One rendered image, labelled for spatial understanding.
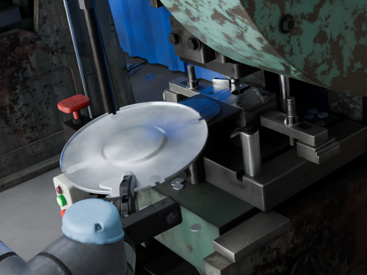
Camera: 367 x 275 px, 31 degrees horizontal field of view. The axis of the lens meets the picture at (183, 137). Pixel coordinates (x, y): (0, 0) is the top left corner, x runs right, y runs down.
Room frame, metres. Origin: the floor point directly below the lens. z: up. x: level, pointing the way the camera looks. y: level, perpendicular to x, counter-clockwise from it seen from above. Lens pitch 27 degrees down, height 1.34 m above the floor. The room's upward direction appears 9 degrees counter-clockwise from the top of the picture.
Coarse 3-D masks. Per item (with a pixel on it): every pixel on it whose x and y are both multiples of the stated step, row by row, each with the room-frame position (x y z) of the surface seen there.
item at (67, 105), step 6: (78, 96) 1.46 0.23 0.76; (84, 96) 1.46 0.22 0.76; (60, 102) 1.44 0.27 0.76; (66, 102) 1.44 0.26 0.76; (72, 102) 1.43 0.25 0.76; (78, 102) 1.42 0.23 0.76; (84, 102) 1.42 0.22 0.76; (90, 102) 1.44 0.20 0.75; (60, 108) 1.43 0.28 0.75; (66, 108) 1.41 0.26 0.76; (72, 108) 1.41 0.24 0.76; (78, 108) 1.41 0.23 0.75; (78, 114) 1.43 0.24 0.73
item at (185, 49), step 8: (176, 24) 1.25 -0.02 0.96; (176, 32) 1.25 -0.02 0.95; (184, 32) 1.23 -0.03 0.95; (176, 40) 1.24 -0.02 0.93; (184, 40) 1.23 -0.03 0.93; (192, 40) 1.19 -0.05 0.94; (200, 40) 1.19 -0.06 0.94; (176, 48) 1.26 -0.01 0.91; (184, 48) 1.24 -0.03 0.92; (192, 48) 1.19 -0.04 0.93; (200, 48) 1.19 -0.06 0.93; (208, 48) 1.20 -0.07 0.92; (184, 56) 1.24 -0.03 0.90; (192, 56) 1.22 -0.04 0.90; (200, 56) 1.19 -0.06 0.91; (208, 56) 1.19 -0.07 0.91; (216, 56) 1.20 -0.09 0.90; (224, 56) 1.19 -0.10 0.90
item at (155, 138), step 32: (96, 128) 1.21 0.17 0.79; (128, 128) 1.17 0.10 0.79; (160, 128) 1.16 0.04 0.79; (192, 128) 1.13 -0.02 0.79; (64, 160) 1.12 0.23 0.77; (96, 160) 1.10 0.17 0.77; (128, 160) 1.06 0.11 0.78; (160, 160) 1.05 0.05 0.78; (192, 160) 1.02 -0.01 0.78; (96, 192) 0.99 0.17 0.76
